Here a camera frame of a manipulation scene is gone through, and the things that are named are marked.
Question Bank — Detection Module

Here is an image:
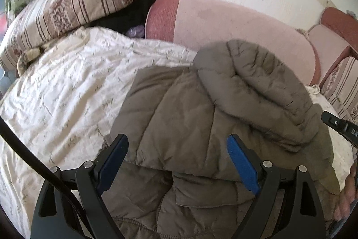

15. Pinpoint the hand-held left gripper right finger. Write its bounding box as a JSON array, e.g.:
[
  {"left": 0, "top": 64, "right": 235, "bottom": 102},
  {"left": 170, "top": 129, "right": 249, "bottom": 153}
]
[{"left": 226, "top": 133, "right": 327, "bottom": 239}]

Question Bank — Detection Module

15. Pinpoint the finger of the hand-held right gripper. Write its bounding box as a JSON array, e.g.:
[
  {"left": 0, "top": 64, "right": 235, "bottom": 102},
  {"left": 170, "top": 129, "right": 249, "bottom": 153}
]
[{"left": 321, "top": 111, "right": 358, "bottom": 148}]

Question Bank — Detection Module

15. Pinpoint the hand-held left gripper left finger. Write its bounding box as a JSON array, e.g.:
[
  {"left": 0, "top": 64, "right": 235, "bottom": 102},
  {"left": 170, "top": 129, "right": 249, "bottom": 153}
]
[{"left": 30, "top": 133, "right": 130, "bottom": 239}]

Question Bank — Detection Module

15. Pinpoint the olive quilted hooded jacket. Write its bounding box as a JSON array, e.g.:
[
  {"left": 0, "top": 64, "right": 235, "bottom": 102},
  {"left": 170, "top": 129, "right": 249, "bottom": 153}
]
[{"left": 101, "top": 39, "right": 342, "bottom": 239}]

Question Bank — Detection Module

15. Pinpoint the person's right hand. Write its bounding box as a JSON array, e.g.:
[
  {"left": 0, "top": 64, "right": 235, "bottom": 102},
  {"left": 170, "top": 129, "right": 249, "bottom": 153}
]
[{"left": 334, "top": 162, "right": 358, "bottom": 223}]

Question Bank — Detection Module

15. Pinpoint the large striped floral cushion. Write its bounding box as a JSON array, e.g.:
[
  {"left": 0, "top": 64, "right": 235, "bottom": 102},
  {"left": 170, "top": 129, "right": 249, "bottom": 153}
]
[{"left": 320, "top": 56, "right": 358, "bottom": 123}]

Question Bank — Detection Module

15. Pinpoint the white floral bed sheet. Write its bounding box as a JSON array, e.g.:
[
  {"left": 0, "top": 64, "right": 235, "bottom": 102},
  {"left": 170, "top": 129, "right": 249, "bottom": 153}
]
[{"left": 0, "top": 26, "right": 358, "bottom": 231}]

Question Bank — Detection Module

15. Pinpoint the pink sofa backrest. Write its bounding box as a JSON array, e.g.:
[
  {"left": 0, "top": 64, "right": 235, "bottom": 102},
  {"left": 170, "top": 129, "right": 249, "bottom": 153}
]
[{"left": 306, "top": 6, "right": 358, "bottom": 88}]

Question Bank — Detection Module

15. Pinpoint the small purple item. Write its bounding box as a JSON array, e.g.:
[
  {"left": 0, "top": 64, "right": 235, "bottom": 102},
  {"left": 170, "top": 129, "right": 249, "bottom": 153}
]
[{"left": 125, "top": 26, "right": 146, "bottom": 38}]

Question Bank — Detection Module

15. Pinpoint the small patterned cloth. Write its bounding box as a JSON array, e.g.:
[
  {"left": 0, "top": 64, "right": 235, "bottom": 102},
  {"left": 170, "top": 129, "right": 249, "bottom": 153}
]
[{"left": 17, "top": 43, "right": 53, "bottom": 73}]

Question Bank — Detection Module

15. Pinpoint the pink bolster cushion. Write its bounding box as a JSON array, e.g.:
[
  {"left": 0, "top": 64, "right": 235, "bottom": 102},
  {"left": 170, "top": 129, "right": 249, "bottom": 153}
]
[{"left": 144, "top": 0, "right": 321, "bottom": 88}]

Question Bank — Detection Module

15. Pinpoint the black cloth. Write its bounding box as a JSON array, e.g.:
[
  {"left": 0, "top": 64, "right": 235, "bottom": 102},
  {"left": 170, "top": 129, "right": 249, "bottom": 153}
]
[{"left": 87, "top": 0, "right": 191, "bottom": 35}]

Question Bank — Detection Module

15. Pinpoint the striped floral pillow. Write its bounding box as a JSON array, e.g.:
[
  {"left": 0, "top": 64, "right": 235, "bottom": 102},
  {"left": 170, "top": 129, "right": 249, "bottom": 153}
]
[{"left": 0, "top": 0, "right": 135, "bottom": 70}]

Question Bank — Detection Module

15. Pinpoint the stained glass door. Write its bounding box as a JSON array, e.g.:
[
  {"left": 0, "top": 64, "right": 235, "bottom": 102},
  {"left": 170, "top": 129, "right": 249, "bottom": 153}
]
[{"left": 0, "top": 0, "right": 17, "bottom": 41}]

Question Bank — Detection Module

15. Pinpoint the black cable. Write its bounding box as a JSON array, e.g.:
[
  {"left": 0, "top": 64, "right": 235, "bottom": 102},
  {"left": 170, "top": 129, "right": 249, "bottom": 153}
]
[{"left": 0, "top": 117, "right": 93, "bottom": 239}]

